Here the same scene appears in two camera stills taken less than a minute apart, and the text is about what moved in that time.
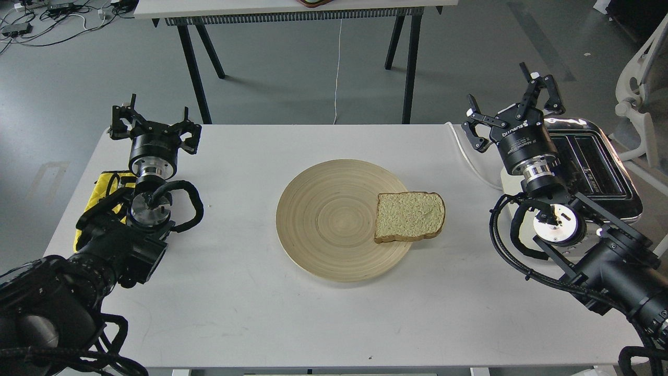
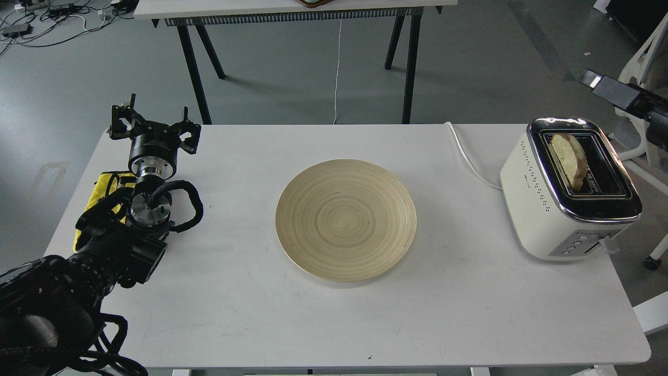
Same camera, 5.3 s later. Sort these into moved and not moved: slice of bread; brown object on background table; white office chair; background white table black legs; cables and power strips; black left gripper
Moved: white office chair; slice of bread
Not moved: cables and power strips; background white table black legs; black left gripper; brown object on background table
